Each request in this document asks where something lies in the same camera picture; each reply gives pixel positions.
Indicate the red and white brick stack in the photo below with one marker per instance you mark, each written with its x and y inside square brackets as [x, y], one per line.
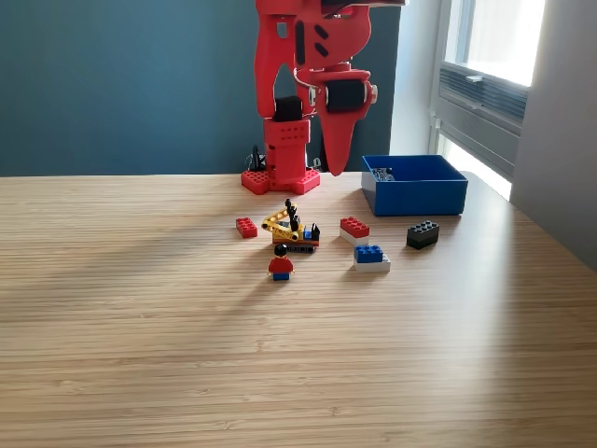
[354, 227]

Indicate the blue and white brick stack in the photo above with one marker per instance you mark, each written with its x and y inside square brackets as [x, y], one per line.
[368, 254]

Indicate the white window frame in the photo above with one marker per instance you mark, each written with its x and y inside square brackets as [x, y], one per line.
[454, 28]

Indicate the black brick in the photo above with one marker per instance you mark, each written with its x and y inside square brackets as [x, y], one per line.
[422, 235]

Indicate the small yellow toy digger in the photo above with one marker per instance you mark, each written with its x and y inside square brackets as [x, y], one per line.
[287, 231]

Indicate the black table clamp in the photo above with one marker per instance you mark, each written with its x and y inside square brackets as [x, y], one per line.
[317, 162]
[255, 161]

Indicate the blue plastic bin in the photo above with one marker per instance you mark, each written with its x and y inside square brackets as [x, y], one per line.
[420, 198]

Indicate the black folded stand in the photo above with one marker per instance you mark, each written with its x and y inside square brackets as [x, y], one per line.
[323, 158]

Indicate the grey window vent grille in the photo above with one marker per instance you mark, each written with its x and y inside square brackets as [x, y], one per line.
[485, 95]

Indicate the small red brick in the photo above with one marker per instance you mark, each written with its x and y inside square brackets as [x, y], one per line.
[246, 228]

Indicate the toy figure red shirt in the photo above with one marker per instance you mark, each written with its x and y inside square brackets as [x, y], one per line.
[281, 266]

